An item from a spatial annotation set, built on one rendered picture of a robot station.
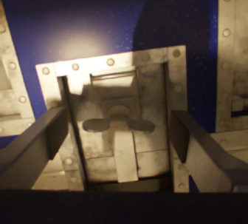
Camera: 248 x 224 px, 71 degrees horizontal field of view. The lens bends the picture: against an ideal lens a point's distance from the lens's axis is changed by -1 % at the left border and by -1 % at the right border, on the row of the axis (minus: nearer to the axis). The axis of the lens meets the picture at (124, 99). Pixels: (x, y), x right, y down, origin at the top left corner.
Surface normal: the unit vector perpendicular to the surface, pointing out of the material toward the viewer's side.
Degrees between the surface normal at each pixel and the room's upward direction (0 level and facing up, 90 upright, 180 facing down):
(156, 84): 90
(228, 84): 90
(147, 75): 90
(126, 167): 90
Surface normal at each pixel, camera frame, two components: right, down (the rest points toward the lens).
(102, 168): 0.01, 0.29
